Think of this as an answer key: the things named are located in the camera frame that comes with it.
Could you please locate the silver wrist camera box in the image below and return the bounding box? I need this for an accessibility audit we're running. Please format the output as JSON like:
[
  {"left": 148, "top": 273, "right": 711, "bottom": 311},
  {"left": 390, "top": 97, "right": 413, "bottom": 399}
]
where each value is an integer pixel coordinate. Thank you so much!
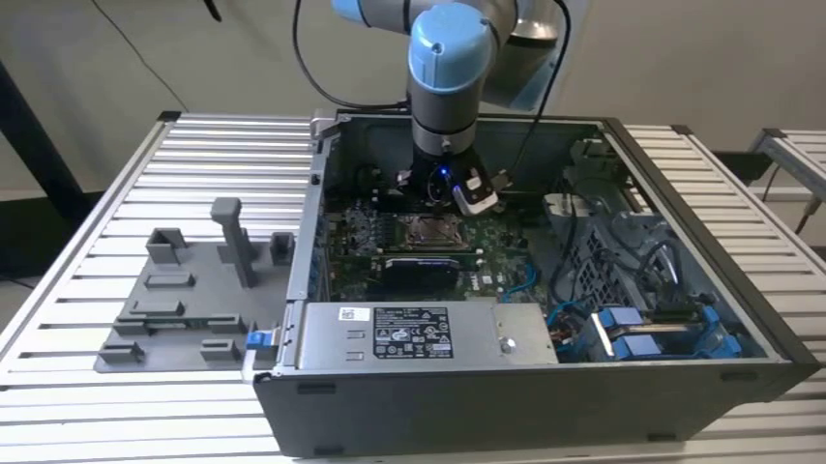
[{"left": 450, "top": 166, "right": 501, "bottom": 217}]

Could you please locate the dark grey PC case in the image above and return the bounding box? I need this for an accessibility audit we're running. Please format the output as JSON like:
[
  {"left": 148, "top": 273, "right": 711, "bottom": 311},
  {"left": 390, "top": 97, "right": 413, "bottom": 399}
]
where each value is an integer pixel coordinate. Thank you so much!
[{"left": 241, "top": 108, "right": 821, "bottom": 458}]

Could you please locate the blue wire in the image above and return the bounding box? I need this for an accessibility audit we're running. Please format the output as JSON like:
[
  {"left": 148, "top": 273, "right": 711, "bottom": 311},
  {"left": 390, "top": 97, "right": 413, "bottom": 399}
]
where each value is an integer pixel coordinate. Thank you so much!
[{"left": 501, "top": 263, "right": 540, "bottom": 299}]

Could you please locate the black cable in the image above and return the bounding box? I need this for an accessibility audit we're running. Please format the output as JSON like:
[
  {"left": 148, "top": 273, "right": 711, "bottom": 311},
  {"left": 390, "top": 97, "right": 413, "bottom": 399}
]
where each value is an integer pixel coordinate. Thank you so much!
[
  {"left": 505, "top": 0, "right": 575, "bottom": 175},
  {"left": 289, "top": 0, "right": 413, "bottom": 110}
]

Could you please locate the blue disk carrier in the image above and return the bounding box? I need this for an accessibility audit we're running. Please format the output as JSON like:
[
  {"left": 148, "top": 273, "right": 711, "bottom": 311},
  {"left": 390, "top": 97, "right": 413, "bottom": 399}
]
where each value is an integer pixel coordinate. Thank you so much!
[
  {"left": 609, "top": 333, "right": 743, "bottom": 362},
  {"left": 592, "top": 304, "right": 724, "bottom": 335}
]

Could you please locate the CPU socket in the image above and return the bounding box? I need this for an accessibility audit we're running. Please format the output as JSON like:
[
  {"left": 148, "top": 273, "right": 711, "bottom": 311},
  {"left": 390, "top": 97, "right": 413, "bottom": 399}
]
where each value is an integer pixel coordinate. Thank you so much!
[{"left": 393, "top": 212, "right": 470, "bottom": 251}]

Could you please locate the metal slat table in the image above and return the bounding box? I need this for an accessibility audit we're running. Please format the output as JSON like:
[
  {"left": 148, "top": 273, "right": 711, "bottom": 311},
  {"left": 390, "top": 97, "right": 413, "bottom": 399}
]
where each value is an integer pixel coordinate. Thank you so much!
[{"left": 747, "top": 128, "right": 826, "bottom": 200}]

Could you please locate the black desk frame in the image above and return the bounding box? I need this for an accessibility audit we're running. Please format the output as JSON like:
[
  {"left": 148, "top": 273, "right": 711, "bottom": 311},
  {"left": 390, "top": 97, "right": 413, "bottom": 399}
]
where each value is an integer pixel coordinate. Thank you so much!
[{"left": 0, "top": 61, "right": 92, "bottom": 281}]

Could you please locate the black graphics card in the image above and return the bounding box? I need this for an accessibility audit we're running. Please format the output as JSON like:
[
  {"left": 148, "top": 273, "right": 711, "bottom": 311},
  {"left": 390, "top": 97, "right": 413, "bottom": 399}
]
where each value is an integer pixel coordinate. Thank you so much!
[{"left": 334, "top": 253, "right": 482, "bottom": 297}]

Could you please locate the silver power supply unit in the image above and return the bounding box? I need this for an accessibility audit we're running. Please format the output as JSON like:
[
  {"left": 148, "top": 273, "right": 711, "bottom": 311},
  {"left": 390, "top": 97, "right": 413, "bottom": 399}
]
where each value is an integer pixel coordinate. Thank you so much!
[{"left": 276, "top": 302, "right": 560, "bottom": 371}]

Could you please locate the green motherboard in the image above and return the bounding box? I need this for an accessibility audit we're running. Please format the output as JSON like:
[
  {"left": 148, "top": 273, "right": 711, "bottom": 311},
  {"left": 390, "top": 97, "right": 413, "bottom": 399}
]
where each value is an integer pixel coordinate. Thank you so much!
[{"left": 320, "top": 191, "right": 551, "bottom": 305}]

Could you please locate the CPU with silver top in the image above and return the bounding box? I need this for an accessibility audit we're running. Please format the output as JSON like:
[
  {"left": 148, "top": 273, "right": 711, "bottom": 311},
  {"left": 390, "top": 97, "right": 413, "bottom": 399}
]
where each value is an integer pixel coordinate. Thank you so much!
[{"left": 412, "top": 220, "right": 454, "bottom": 242}]

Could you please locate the grey plastic parts rack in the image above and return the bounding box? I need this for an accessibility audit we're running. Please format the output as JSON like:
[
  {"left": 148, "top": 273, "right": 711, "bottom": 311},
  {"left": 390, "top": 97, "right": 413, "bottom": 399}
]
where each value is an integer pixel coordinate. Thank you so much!
[{"left": 93, "top": 196, "right": 297, "bottom": 374}]

